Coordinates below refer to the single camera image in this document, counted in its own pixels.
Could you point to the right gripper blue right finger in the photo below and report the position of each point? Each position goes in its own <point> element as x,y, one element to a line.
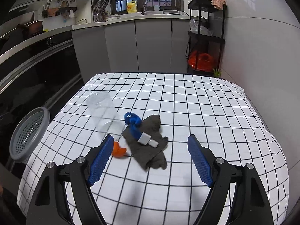
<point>250,202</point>

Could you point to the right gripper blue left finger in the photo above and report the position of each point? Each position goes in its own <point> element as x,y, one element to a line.
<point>49,203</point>

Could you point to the orange peel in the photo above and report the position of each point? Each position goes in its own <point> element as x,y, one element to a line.
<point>118,152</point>

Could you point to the clear plastic cup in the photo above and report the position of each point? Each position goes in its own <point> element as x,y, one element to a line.
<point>104,115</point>

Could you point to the dark grey rag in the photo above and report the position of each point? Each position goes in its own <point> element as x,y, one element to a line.
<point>145,155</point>

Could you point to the white small capsule block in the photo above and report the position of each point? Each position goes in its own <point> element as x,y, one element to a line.
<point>153,143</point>

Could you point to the white square eraser block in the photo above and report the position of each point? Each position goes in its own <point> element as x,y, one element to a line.
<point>144,138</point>

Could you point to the grey perforated trash bin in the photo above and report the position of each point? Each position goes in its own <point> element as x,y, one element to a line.
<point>28,134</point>

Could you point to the grey kitchen cabinets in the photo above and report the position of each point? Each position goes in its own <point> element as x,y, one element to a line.
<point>153,45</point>

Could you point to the white black checkered tablecloth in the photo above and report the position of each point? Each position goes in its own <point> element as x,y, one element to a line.
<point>216,111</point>

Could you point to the black built-in oven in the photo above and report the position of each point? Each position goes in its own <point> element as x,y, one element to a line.
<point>33,75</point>

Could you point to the red plastic bag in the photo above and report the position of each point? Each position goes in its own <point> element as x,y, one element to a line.
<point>202,61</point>

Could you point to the black storage shelf rack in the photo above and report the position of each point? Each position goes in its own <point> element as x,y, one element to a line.
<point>206,37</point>

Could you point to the copper cooking pot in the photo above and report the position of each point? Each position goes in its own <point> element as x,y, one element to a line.
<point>32,28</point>

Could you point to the clear plastic bag on shelf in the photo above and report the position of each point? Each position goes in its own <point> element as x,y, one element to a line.
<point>200,27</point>

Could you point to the pink checkered cloth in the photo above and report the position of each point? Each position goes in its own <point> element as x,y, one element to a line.
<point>218,4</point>

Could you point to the round metal strainer lid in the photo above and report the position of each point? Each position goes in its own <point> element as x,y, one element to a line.
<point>98,9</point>

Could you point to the yellow detergent bottle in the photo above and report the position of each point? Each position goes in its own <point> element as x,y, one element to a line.
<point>131,7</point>

